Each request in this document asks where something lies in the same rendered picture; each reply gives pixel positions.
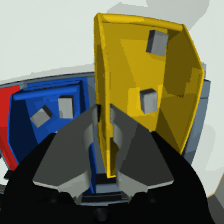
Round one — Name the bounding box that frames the blue bin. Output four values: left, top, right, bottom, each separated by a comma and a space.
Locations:
7, 80, 96, 193

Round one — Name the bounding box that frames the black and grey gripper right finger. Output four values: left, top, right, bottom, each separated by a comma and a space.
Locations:
110, 103, 215, 224

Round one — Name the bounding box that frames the yellow bin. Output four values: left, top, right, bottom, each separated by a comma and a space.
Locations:
94, 13, 205, 178

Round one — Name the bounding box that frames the grey metal block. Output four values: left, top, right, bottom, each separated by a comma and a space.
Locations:
139, 88, 157, 114
30, 105, 53, 128
146, 30, 169, 56
58, 95, 75, 119

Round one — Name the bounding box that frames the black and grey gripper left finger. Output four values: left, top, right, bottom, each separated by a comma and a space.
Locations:
0, 104, 101, 224

